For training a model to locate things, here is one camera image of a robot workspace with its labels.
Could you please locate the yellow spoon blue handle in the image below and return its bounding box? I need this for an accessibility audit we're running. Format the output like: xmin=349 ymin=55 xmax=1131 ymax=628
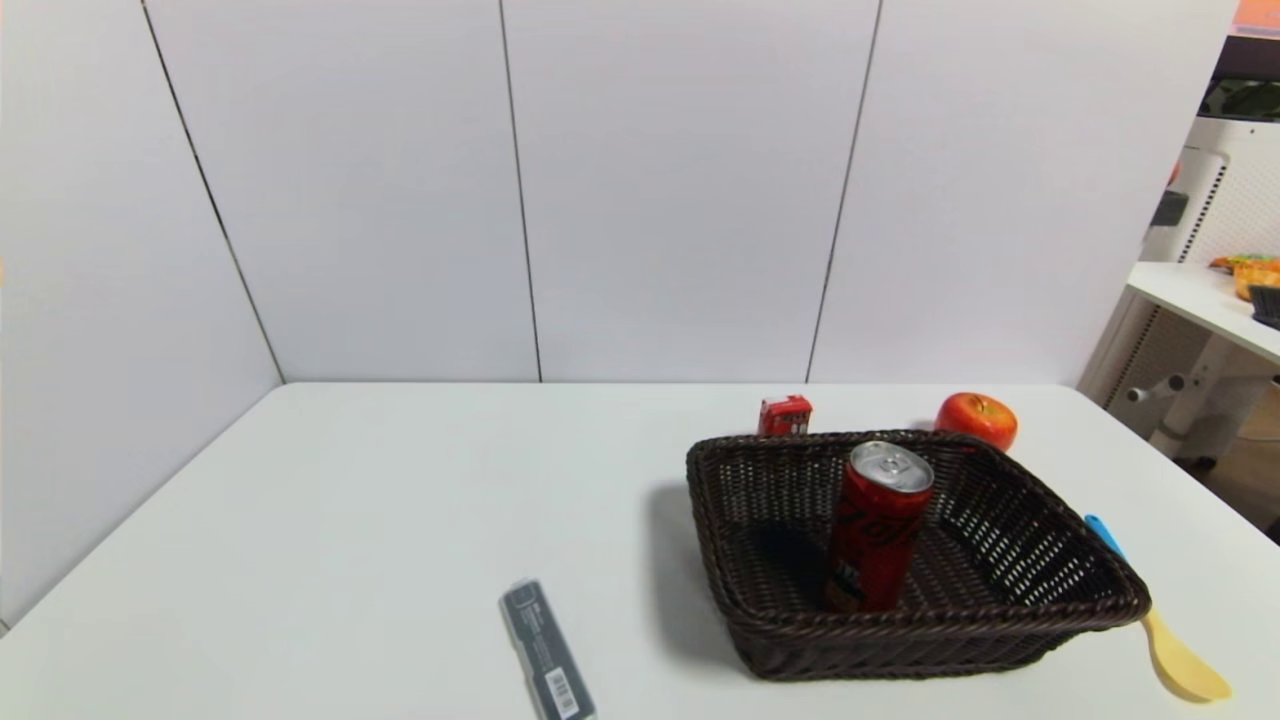
xmin=1085 ymin=514 xmax=1234 ymax=703

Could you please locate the white side table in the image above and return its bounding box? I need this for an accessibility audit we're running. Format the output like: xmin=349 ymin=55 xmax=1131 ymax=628
xmin=1128 ymin=260 xmax=1280 ymax=366

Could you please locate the red soda can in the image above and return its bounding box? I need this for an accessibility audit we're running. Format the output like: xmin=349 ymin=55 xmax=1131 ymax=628
xmin=823 ymin=440 xmax=936 ymax=614

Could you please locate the white pegboard stand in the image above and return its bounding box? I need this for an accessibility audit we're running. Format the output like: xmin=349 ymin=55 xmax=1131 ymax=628
xmin=1078 ymin=115 xmax=1280 ymax=466

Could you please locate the brown woven wicker basket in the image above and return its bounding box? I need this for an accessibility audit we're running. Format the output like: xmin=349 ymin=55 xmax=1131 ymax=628
xmin=684 ymin=430 xmax=1153 ymax=683

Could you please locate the small red box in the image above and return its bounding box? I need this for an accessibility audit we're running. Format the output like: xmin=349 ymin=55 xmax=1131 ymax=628
xmin=757 ymin=394 xmax=814 ymax=438

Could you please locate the red apple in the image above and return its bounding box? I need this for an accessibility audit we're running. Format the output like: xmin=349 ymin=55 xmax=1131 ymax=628
xmin=934 ymin=392 xmax=1020 ymax=453

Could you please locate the dark grey barcode pack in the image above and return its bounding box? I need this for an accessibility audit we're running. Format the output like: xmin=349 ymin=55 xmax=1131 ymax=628
xmin=498 ymin=578 xmax=598 ymax=720

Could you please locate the orange item pile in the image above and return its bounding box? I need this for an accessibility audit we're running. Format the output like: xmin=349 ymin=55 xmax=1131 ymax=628
xmin=1210 ymin=253 xmax=1280 ymax=301

